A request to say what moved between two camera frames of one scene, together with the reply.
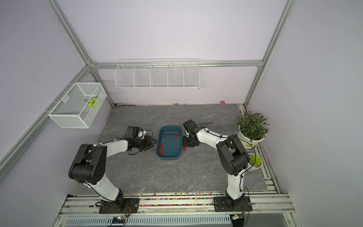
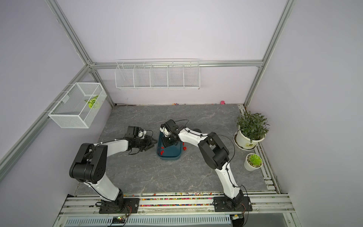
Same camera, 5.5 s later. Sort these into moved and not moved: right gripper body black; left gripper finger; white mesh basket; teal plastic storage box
Moved: right gripper body black
Not moved: left gripper finger; white mesh basket; teal plastic storage box
